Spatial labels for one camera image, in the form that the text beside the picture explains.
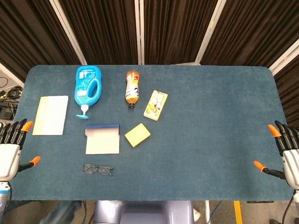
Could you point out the yellow sponge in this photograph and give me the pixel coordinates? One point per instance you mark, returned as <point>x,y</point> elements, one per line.
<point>137,135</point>

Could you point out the white frame post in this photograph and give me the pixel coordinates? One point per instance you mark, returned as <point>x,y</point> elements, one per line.
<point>139,32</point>
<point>283,57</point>
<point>209,32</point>
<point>67,30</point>

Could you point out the blue pump detergent bottle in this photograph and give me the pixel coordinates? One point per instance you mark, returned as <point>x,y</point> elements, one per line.
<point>81,93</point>

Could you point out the white table leg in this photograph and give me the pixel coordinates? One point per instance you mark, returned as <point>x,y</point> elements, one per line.
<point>207,212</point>

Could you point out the blue felt table cover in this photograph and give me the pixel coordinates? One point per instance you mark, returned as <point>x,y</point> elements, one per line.
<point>198,140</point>

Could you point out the dark brown curtain panel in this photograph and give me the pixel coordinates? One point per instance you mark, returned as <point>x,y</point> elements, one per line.
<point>177,30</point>
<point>252,30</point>
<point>30,30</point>
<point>100,30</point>

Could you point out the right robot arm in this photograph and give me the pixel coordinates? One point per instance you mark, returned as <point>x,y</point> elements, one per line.
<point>297,196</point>

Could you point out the orange drink bottle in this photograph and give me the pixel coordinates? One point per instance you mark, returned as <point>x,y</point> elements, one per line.
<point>132,91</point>

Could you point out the yellow floor tape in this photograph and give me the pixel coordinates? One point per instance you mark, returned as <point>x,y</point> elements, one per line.
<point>237,212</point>

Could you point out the yellow snack box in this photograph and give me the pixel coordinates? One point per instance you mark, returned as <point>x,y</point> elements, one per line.
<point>155,106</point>

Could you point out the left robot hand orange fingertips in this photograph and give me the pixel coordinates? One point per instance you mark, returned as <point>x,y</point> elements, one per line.
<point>9,154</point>

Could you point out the grey robot torso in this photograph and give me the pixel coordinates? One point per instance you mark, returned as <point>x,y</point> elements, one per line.
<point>140,212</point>

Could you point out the black eyeglasses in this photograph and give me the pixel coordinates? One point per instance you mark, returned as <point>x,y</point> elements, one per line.
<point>90,168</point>

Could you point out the blue glasses case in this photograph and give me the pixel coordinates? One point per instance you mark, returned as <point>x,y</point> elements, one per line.
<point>102,144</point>

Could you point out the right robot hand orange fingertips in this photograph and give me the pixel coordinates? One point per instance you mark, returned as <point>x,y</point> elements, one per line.
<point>292,161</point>

